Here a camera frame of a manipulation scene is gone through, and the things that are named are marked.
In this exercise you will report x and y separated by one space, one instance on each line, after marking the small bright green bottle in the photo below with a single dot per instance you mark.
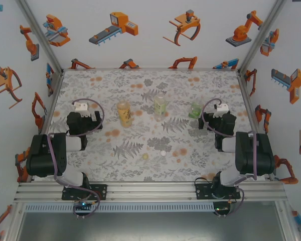
195 110

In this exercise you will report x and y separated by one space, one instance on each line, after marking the orange label tea bottle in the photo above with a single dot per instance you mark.
125 114

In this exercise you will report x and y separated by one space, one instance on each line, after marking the pale green label bottle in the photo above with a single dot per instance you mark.
160 108

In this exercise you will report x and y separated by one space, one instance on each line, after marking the white bottle cap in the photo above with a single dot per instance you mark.
163 152

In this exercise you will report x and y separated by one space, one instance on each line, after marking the yellow bottle cap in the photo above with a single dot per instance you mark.
145 156

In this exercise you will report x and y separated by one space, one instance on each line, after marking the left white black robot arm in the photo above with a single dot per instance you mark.
45 155

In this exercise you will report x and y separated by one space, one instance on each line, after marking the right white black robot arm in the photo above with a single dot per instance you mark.
256 155

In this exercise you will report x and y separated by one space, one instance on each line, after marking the floral patterned tablecloth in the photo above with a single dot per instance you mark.
150 82

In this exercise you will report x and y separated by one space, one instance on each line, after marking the grey metal lower panel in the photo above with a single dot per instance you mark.
150 228

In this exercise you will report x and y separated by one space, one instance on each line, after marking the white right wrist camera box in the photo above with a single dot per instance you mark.
222 108

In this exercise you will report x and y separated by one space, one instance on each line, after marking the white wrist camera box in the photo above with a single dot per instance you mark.
81 107
222 108

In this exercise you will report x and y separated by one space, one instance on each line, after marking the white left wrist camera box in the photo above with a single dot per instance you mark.
81 107

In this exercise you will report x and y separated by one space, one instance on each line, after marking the aluminium side frame rail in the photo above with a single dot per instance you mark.
48 113
249 100

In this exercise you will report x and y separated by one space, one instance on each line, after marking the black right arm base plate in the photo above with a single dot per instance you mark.
202 192

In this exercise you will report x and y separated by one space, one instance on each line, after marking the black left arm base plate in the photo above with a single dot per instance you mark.
100 192

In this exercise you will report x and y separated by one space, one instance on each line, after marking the aluminium frame post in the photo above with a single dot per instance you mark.
253 50
42 37

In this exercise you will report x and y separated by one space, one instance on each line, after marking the aluminium front frame rail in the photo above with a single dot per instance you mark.
150 192

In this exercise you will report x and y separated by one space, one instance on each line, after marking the aluminium frame leg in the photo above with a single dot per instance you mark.
13 226
288 231

